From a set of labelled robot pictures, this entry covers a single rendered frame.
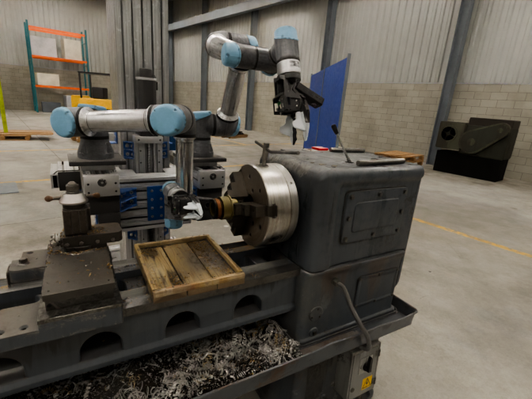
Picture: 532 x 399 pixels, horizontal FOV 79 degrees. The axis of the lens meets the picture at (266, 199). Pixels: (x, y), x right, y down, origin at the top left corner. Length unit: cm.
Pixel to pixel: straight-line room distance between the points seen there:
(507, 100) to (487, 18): 229
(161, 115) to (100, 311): 70
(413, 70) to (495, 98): 261
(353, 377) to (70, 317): 120
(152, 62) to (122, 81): 18
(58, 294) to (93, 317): 10
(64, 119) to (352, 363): 156
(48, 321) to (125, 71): 122
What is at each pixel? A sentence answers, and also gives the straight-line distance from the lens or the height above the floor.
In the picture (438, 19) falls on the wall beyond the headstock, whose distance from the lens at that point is 1223.
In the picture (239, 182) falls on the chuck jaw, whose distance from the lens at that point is 124.
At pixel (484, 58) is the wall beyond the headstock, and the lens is 1145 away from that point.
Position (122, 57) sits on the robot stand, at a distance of 182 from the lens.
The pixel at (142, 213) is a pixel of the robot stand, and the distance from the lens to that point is 172.
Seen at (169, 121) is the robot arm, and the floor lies 137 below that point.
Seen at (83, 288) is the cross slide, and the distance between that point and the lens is 98.
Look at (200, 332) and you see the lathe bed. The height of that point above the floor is 70.
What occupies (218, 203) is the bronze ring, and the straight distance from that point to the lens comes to 115.
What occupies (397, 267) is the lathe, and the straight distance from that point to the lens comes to 164.
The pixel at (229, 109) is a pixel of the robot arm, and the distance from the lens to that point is 170.
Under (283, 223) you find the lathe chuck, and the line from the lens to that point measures 115.
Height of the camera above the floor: 146
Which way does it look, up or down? 17 degrees down
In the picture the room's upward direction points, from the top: 5 degrees clockwise
